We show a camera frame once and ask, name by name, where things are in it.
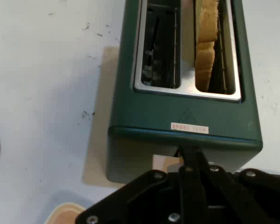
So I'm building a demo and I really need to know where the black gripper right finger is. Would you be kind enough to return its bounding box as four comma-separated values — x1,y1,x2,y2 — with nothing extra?
189,146,280,224

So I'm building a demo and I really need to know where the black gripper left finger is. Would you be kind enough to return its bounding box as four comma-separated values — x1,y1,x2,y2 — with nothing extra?
75,146,206,224

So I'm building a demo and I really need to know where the tan flat mat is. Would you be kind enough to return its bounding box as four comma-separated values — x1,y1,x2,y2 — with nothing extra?
83,46,122,189

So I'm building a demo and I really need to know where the beige round plate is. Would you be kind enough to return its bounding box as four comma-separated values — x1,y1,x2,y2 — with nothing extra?
44,202,87,224

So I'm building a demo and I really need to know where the dark green two-slot toaster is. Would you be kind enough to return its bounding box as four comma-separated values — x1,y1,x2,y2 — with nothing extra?
106,0,264,185

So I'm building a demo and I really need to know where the toasted bread slice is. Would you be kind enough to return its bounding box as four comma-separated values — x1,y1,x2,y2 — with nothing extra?
195,0,219,92

